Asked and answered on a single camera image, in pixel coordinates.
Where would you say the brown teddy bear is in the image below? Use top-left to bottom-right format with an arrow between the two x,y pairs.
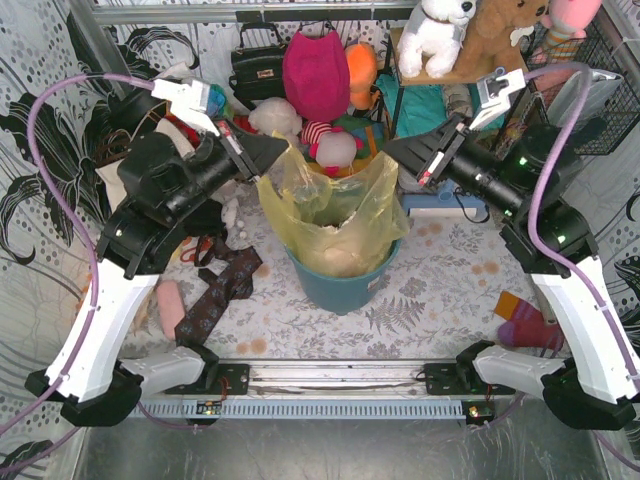
453,0 -> 549,75

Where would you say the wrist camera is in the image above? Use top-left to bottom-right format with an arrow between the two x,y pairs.
151,79 -> 220,137
469,67 -> 526,131

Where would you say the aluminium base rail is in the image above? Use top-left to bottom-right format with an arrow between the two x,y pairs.
134,357 -> 609,401

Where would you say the white plush dog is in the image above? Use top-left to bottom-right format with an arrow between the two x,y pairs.
398,0 -> 476,79

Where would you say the colourful striped cloth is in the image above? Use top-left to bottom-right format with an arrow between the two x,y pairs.
164,82 -> 231,126

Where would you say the black hat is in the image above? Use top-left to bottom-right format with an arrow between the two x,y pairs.
108,89 -> 167,137

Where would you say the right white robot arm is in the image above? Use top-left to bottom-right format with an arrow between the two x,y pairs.
383,116 -> 639,431

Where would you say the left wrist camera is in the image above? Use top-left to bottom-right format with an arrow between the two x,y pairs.
151,79 -> 220,137

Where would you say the teal plastic trash bin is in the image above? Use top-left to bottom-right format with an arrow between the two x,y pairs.
285,240 -> 402,316

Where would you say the pink white plush doll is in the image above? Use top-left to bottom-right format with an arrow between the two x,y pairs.
301,121 -> 364,177

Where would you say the dark patterned necktie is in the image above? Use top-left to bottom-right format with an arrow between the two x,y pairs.
174,236 -> 262,346

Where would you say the rainbow striped cloth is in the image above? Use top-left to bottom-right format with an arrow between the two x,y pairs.
333,115 -> 388,177

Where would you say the black leather handbag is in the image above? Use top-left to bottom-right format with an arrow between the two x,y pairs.
228,22 -> 287,110

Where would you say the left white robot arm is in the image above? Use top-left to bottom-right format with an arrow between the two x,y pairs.
25,120 -> 288,427

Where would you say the white fluffy plush lamb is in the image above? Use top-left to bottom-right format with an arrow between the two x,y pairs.
248,97 -> 302,147

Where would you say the cream canvas tote bag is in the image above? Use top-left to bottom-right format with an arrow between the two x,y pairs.
94,115 -> 200,211

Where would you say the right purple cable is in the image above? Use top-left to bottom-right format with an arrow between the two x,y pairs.
522,62 -> 640,381

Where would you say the yellow plastic trash bag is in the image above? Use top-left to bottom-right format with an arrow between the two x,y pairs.
256,146 -> 410,278

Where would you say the magenta felt bag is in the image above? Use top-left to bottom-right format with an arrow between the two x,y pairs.
283,30 -> 350,122

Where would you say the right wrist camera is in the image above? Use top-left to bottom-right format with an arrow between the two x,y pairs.
469,67 -> 526,131

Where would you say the pink plush toy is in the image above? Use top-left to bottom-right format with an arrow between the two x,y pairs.
541,0 -> 602,50

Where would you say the grey foil pouch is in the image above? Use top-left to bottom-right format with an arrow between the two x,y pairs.
547,69 -> 624,127

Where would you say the pink cloth roll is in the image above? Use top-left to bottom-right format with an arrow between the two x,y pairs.
156,281 -> 185,340

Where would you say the red garment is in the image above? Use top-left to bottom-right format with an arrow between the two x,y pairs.
166,115 -> 257,136

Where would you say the black wire basket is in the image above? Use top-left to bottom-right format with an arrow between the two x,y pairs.
524,22 -> 639,156

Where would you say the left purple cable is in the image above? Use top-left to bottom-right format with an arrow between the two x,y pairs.
0,73 -> 156,441

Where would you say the orange plush toy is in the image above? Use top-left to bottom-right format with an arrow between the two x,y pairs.
345,43 -> 379,110

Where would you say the purple cable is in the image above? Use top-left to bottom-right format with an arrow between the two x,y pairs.
0,73 -> 156,441
522,62 -> 640,381

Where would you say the light blue squeegee tool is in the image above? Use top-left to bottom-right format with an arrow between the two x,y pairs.
401,180 -> 488,222

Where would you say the teal cloth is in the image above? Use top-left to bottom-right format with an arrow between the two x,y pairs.
376,75 -> 447,138

